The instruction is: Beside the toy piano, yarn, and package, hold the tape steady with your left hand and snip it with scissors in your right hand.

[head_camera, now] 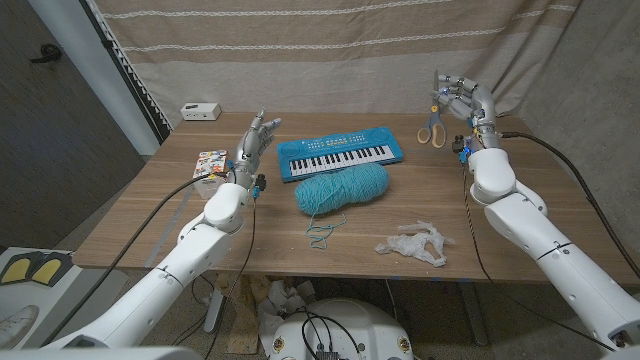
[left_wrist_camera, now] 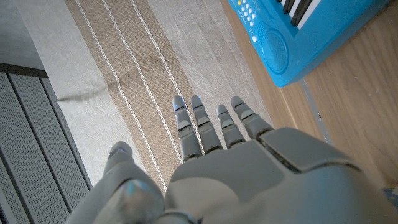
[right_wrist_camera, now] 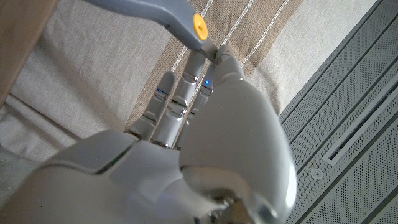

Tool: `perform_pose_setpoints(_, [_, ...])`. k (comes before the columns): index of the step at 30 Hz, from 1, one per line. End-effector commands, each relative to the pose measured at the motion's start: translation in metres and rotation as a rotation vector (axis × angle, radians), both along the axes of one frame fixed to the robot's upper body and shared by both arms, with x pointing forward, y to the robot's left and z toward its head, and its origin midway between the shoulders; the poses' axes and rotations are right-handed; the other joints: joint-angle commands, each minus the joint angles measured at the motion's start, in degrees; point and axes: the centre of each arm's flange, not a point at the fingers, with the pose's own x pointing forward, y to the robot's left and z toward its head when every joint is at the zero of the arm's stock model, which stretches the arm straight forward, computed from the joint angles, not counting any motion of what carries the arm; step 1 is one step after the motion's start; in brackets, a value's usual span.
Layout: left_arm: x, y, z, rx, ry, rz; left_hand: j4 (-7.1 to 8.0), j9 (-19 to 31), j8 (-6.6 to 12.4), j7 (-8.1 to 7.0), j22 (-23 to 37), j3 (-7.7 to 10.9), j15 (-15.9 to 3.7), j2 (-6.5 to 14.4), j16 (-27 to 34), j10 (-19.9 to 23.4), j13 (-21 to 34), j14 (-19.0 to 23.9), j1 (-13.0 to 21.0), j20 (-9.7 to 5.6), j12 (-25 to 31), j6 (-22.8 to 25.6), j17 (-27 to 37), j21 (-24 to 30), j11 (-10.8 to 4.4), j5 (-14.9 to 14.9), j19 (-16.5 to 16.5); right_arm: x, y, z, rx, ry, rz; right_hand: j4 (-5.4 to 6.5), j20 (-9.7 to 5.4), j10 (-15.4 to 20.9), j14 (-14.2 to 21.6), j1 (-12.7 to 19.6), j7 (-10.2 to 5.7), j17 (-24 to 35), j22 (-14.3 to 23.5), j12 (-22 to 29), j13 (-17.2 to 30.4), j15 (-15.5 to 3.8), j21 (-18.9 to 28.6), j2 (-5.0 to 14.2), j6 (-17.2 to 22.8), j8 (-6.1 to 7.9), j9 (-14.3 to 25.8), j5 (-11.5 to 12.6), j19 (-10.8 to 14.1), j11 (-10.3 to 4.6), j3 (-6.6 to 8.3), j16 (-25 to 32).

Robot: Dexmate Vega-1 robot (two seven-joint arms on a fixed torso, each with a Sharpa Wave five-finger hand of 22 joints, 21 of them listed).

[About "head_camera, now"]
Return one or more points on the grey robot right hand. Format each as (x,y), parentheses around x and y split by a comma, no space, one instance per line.
(480,105)

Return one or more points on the colourful printed package box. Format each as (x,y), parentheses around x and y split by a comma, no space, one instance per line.
(210,162)

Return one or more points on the white sneaker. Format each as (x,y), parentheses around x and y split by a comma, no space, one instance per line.
(15,325)

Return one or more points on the black base connector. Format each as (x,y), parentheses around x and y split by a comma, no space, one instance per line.
(327,356)

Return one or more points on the dark perforated panel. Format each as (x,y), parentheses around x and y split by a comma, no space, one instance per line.
(127,70)

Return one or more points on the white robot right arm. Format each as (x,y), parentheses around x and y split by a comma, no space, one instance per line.
(540,235)

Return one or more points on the crumpled clear plastic tape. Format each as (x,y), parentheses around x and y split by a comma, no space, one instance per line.
(415,245)

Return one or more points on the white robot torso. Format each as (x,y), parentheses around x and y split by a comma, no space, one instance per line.
(100,354)

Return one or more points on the grey table leg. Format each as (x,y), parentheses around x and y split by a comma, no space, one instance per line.
(472,312)
(215,312)

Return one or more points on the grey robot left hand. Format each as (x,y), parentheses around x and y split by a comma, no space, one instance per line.
(252,150)

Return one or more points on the white floor platform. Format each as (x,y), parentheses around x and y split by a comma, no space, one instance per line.
(15,295)

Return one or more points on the teal yarn skein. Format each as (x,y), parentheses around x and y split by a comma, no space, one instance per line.
(340,187)

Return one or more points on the white power strip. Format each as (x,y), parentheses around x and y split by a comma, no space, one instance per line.
(200,111)

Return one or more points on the dark wooden door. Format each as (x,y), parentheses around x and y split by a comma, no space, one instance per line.
(50,150)

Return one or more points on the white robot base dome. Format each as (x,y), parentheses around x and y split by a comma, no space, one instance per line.
(350,330)

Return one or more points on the crumpled white paper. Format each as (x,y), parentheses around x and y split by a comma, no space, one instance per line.
(280,305)

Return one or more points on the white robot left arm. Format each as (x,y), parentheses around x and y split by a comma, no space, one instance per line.
(170,275)

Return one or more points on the grey tape strip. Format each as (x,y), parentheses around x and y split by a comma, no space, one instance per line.
(170,227)

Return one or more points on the blue toy piano keyboard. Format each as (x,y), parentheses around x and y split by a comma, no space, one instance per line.
(340,150)

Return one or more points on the beige striped curtain backdrop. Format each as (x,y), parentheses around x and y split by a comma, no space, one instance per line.
(325,60)

